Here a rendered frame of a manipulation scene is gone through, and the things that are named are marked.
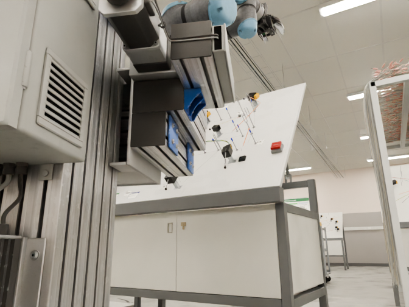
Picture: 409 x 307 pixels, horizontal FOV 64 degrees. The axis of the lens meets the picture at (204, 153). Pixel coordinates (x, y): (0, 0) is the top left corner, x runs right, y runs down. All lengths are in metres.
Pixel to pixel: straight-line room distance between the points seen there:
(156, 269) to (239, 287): 0.49
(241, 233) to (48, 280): 1.07
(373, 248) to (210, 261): 11.17
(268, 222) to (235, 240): 0.18
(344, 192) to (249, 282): 11.39
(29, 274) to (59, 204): 0.13
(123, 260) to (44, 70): 1.58
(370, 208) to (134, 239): 11.24
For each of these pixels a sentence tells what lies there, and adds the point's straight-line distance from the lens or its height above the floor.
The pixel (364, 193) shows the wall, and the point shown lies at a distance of 12.79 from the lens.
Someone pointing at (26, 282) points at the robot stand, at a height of 0.55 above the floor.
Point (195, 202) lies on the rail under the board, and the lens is 1.68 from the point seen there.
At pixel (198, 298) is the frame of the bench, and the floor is 0.38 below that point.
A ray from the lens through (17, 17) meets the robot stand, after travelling 0.57.
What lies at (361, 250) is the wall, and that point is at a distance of 12.68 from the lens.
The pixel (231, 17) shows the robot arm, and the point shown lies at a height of 1.29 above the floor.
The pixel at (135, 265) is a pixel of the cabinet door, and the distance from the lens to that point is 1.97.
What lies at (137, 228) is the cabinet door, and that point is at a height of 0.72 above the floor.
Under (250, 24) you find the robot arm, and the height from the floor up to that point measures 1.42.
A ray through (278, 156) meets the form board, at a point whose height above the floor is 1.04.
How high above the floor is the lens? 0.61
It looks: 16 degrees up
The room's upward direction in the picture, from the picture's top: 1 degrees counter-clockwise
